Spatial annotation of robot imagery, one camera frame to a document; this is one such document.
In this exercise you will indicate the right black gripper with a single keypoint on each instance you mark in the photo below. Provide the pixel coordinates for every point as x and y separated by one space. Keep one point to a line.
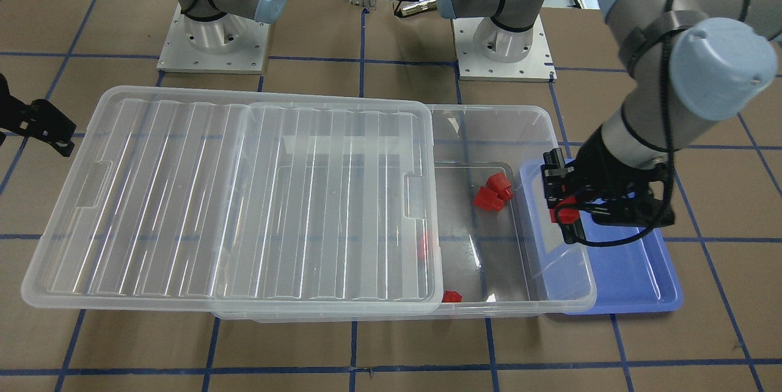
38 124

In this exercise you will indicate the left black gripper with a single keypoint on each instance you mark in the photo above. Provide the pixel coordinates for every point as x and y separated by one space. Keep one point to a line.
602 165

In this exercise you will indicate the red block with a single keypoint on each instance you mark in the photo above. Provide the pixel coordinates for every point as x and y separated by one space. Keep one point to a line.
488 200
451 296
567 216
501 185
422 247

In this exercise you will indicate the clear plastic box lid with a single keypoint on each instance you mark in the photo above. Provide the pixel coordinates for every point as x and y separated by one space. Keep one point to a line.
139 220

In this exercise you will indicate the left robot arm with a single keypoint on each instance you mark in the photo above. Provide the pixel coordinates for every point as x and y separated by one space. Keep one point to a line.
695 63

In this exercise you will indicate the clear plastic storage box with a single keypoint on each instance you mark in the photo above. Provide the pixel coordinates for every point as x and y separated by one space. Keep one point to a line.
489 215

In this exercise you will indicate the blue plastic tray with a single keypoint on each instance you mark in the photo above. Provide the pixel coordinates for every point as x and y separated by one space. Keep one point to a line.
634 278

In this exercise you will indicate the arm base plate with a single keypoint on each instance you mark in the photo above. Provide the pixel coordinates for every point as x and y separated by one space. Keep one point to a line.
229 45
487 53

